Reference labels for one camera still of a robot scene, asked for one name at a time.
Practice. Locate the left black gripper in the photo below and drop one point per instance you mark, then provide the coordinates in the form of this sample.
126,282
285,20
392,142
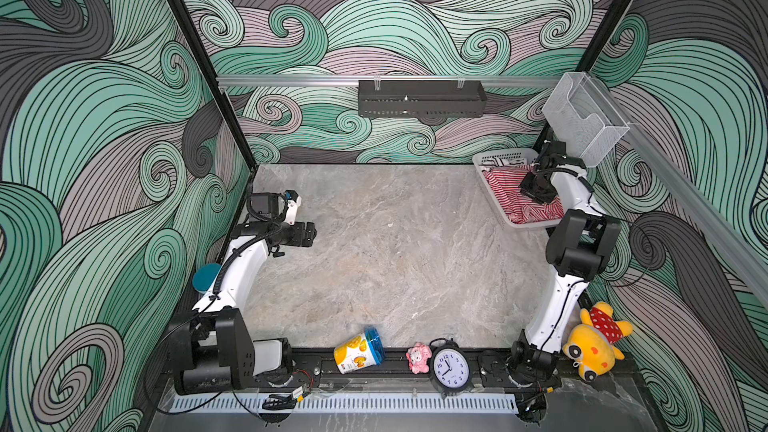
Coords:
296,239

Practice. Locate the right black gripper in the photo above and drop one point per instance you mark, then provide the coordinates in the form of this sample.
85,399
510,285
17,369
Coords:
525,188

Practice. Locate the red white striped tank top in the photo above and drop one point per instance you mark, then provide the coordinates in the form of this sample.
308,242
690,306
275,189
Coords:
504,183

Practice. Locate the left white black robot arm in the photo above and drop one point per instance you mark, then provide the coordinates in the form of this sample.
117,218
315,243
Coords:
216,319

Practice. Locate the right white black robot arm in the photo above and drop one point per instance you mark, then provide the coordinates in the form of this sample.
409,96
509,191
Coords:
578,250

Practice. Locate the black white zebra tank top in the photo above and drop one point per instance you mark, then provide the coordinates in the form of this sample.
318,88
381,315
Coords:
490,163

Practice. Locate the grey plastic laundry basket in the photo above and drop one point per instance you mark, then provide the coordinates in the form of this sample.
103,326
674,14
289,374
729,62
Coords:
531,156

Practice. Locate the teal lidded white cup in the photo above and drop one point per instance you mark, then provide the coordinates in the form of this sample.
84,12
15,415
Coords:
204,278

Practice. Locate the yellow blue snack cup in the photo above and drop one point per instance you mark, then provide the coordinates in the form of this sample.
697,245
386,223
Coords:
361,351

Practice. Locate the yellow plush toy red shirt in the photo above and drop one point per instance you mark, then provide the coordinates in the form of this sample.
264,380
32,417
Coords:
591,344

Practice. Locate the pink plush toy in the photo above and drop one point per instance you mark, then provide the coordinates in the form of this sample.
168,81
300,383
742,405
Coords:
418,357

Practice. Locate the black alarm clock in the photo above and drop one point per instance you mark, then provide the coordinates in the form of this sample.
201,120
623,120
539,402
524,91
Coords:
449,372

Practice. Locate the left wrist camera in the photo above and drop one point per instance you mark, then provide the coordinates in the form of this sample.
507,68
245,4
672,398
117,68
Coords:
292,202

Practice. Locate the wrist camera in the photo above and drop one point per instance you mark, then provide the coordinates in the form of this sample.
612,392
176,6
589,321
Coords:
552,155
292,202

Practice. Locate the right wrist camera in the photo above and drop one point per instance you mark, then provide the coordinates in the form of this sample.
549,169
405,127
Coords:
552,155

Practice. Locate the clear plastic wall bin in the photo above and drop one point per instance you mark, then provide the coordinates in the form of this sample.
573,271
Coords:
584,115

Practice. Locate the black metal wall shelf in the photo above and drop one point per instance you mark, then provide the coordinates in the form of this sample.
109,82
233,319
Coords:
422,99

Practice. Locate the aluminium back wall rail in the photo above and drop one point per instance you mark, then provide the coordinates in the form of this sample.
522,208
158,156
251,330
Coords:
306,80

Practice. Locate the aluminium wall rail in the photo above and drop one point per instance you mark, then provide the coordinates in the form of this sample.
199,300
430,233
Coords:
306,80
710,152

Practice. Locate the white slotted cable duct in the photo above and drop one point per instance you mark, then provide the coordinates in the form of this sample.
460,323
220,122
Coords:
491,403

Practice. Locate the aluminium right wall rail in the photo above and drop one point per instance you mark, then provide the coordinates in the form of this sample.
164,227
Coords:
710,152

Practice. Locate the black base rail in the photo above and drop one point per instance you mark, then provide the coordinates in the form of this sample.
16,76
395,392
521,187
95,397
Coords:
390,366

